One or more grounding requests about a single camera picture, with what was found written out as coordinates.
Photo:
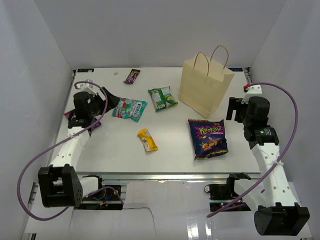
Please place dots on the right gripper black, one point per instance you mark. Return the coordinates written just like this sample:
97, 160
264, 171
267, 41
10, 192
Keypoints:
235, 104

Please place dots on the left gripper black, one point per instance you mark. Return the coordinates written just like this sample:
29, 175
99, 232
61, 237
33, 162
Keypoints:
112, 101

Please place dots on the teal Fox's candy bag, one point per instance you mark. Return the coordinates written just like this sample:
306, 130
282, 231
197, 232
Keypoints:
129, 109

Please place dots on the brown purple chocolate bar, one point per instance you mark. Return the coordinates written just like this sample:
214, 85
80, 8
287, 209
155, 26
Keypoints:
132, 76

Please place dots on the dark blue Krokant snack bag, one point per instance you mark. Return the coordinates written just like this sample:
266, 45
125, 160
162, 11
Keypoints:
208, 138

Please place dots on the purple snack wrapper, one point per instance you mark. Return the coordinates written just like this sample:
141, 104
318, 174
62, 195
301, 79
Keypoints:
85, 120

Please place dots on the green Fox's tea candy bag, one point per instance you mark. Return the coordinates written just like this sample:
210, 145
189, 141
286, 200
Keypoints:
162, 98

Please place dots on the yellow snack packet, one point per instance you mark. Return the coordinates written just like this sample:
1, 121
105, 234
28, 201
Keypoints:
147, 140

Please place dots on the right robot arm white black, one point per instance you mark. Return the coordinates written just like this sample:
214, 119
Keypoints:
276, 209

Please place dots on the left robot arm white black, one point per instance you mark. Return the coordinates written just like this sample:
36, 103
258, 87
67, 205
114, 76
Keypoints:
59, 183

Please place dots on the beige paper bag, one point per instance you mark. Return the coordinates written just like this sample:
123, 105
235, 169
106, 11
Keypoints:
204, 83

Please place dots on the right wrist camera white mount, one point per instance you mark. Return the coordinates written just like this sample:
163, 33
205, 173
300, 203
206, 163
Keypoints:
251, 91

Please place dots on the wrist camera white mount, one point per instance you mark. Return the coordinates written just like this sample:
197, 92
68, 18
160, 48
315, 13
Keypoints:
86, 87
251, 91

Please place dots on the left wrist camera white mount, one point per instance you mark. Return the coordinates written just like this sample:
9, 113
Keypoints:
86, 87

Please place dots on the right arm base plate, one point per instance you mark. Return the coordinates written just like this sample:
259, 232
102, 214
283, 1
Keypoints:
220, 194

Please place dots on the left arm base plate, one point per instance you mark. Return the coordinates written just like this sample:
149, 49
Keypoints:
105, 200

